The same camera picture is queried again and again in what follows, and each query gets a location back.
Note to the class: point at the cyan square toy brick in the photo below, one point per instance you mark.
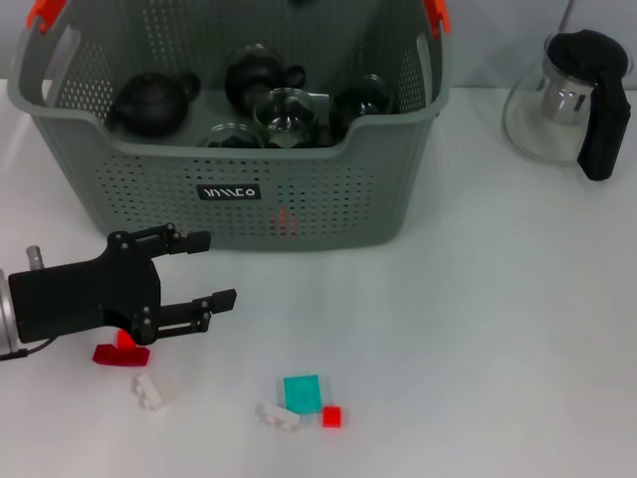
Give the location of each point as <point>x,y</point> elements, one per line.
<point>302,393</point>

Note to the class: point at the silver plug on left gripper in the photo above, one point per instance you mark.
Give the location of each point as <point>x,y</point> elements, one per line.
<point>36,258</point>

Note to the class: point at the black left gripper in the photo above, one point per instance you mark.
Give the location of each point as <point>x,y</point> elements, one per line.
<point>84,299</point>

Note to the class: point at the small red toy brick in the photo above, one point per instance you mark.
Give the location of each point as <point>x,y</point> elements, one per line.
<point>124,341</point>
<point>332,416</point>

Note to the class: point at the white toy brick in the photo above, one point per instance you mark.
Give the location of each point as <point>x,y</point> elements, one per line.
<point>279,417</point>
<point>147,392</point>

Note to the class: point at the dark clay teapot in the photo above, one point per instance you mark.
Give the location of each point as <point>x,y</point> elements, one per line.
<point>149,104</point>

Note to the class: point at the red sloped toy brick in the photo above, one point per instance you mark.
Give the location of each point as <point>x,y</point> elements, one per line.
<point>283,219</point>

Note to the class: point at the grey perforated plastic storage bin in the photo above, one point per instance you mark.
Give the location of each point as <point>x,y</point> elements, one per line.
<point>298,199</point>

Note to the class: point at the dark red long toy brick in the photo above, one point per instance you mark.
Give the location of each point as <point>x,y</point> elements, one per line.
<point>119,357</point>

